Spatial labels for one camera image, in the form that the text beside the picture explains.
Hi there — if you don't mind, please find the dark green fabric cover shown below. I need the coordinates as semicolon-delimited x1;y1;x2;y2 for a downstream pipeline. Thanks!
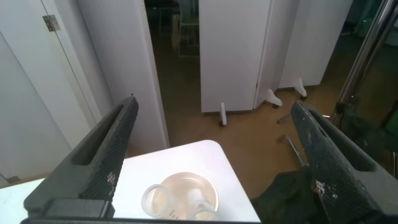
250;167;327;224

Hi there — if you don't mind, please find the red pigment test tube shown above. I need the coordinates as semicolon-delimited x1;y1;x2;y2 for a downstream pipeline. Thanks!
141;184;171;218

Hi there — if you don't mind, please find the metal screen hinge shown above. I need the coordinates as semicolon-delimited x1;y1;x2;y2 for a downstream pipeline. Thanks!
42;14;61;32

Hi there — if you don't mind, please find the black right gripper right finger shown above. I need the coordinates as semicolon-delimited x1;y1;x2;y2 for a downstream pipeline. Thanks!
289;100;398;224

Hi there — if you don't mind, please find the white screen foot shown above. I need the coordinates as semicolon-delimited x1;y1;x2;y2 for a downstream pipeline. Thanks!
294;77;308;100
218;101;228;127
264;88;284;109

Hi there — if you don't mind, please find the pale framed background table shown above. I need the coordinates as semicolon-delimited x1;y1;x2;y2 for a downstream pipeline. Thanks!
158;0;200;58

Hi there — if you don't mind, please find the brown metal frame stand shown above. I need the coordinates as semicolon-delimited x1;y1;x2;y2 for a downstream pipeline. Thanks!
330;0;398;175

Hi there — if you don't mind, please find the white folding partition screen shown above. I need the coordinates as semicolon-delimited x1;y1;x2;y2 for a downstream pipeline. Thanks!
0;0;170;188
198;0;354;113

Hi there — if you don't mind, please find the chrome floor bar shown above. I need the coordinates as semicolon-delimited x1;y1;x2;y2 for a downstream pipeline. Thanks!
277;134;308;168

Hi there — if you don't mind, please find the white blue paper cup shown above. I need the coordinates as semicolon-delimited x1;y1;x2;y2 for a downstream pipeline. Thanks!
141;171;220;222

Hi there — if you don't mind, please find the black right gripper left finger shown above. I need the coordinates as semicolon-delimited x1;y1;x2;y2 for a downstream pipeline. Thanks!
23;95;140;218

